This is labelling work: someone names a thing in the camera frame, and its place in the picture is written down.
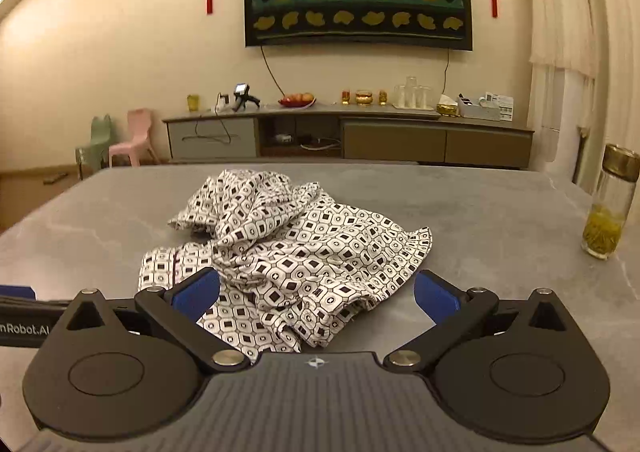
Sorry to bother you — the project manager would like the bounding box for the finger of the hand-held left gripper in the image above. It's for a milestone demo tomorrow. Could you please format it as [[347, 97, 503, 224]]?
[[0, 284, 72, 316]]

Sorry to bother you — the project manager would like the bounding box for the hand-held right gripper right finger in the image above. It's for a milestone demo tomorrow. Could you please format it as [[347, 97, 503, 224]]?
[[382, 269, 583, 375]]

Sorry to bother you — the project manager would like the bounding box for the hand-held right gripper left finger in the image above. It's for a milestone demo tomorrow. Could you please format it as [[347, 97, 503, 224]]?
[[50, 268, 253, 375]]

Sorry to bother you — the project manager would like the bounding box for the black white patterned garment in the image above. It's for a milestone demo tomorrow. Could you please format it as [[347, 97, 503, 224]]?
[[137, 168, 433, 365]]

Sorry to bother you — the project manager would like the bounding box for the long low television cabinet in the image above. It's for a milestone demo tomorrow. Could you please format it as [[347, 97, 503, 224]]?
[[162, 104, 535, 171]]

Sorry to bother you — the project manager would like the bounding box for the green plastic child chair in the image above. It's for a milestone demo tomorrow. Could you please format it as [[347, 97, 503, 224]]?
[[75, 114, 114, 181]]

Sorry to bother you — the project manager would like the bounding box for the pink plastic child chair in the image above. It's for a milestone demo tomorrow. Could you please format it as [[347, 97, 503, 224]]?
[[107, 108, 164, 168]]

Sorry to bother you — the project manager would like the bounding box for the white storage box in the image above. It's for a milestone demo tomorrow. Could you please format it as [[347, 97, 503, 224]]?
[[457, 93, 502, 122]]

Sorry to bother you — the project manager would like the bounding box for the glass tea bottle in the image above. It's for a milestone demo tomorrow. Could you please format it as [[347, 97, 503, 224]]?
[[581, 143, 640, 261]]

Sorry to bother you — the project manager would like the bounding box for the white printed carton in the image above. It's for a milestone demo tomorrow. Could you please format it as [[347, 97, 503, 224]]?
[[484, 92, 516, 122]]

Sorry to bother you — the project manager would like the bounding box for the black handheld device with screen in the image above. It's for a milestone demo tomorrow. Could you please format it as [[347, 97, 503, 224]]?
[[231, 82, 261, 113]]

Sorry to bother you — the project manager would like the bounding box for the red plate of fruit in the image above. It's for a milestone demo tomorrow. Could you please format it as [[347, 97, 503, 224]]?
[[278, 92, 317, 108]]

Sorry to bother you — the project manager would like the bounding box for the white lace curtain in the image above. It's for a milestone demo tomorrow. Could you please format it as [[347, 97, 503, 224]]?
[[527, 0, 599, 174]]

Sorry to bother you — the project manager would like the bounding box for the cream curtain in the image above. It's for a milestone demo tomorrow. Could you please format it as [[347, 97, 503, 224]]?
[[575, 0, 640, 193]]

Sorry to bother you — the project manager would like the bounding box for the black cable on drawer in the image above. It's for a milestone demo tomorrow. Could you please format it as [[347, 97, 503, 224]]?
[[180, 113, 242, 144]]

